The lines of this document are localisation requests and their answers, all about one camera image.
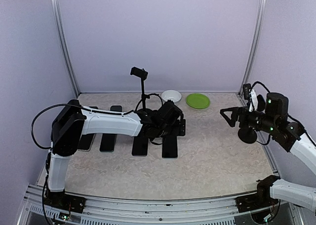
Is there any phone with clear case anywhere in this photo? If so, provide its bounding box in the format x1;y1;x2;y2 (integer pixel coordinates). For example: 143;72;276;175
78;134;95;151

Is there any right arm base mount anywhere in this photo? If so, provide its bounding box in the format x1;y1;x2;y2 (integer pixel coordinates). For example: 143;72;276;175
236;175;280;213

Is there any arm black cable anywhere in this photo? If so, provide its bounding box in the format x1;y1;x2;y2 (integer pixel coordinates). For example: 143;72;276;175
30;93;165;149
250;81;316;147

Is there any white ceramic bowl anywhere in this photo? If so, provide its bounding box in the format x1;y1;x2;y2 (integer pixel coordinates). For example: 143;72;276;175
161;90;182;105

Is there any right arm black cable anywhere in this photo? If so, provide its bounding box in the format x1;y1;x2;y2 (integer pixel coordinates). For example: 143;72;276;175
250;81;316;147

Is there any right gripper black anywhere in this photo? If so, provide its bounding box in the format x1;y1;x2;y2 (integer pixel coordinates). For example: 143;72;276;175
221;106;278;134

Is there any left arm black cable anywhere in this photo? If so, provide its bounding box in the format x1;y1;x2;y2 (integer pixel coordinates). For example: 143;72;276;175
30;93;165;149

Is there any front aluminium rail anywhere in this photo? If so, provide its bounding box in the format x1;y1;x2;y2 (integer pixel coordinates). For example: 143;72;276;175
16;185;304;225

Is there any black round base stand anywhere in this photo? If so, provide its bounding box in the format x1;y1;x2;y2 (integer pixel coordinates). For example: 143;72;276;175
237;127;257;144

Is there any black phone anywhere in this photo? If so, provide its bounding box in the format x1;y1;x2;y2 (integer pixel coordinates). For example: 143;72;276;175
256;94;266;112
99;134;117;152
132;137;148;156

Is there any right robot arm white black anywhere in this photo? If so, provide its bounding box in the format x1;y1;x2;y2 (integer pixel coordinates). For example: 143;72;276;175
220;92;316;211

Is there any right aluminium frame post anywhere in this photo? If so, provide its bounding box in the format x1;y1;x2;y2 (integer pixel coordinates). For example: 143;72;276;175
238;0;267;96

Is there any aluminium frame post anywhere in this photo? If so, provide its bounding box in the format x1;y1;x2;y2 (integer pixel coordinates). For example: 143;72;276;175
238;0;267;96
51;0;81;97

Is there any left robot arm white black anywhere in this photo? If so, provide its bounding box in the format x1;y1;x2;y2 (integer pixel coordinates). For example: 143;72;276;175
47;100;186;208

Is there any left aluminium frame post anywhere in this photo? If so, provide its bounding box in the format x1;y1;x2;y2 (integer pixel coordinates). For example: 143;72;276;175
51;0;81;97

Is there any tall black clamp phone mount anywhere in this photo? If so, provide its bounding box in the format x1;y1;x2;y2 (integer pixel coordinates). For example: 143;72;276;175
130;67;153;114

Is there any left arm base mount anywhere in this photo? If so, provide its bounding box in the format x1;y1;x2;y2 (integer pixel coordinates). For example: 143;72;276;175
44;190;86;214

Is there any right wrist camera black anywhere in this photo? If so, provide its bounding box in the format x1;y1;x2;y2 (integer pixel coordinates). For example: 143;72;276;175
242;83;251;100

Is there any green plate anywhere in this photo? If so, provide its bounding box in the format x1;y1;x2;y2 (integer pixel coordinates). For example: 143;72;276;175
186;93;210;110

